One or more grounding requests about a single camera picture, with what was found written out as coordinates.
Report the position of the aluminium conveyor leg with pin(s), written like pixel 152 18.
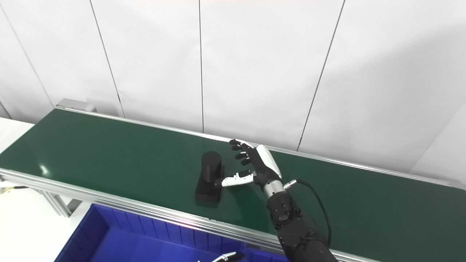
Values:
pixel 58 203

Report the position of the black cylinder block part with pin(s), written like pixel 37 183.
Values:
pixel 209 171

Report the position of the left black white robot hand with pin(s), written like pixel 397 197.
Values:
pixel 227 257

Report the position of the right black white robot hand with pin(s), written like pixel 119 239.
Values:
pixel 262 163

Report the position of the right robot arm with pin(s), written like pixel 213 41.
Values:
pixel 298 233

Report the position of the blue plastic bin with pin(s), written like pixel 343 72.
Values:
pixel 120 243
pixel 265 256

